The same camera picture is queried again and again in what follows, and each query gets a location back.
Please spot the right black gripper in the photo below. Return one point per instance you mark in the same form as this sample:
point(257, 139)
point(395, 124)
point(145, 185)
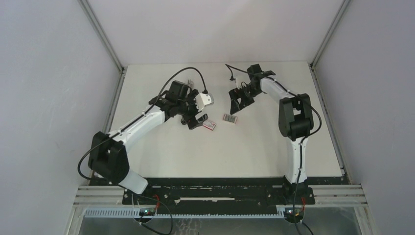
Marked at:
point(237, 94)

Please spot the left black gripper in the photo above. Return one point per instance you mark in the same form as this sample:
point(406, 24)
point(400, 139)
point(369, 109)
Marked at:
point(191, 120)

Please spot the grey black long stapler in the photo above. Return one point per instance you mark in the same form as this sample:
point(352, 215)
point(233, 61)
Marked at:
point(190, 84)

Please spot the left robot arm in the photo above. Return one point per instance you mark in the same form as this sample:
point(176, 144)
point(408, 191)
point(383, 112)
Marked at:
point(108, 155)

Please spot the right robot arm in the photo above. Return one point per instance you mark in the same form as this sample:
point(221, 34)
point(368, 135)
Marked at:
point(295, 115)

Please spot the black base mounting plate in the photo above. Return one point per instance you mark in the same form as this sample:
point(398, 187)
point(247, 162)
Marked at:
point(216, 195)

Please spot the left controller board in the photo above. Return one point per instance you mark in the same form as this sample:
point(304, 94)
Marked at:
point(147, 212)

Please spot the controller board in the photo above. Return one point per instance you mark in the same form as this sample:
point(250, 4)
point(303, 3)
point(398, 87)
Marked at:
point(293, 216)
point(147, 212)

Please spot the right controller board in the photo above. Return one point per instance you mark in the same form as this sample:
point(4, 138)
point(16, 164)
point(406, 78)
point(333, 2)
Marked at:
point(293, 216)

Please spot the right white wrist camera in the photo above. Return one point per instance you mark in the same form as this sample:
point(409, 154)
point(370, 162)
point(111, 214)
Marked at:
point(238, 82)

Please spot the right aluminium frame post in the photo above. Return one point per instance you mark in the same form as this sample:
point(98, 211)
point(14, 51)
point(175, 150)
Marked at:
point(328, 35)

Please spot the aluminium frame post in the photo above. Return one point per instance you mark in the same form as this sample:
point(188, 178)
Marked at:
point(98, 28)
point(328, 35)

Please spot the left aluminium frame post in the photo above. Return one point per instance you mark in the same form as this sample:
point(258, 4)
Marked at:
point(98, 28)

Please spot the white cable duct rail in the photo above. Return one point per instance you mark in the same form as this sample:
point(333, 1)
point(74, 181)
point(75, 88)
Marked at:
point(134, 213)

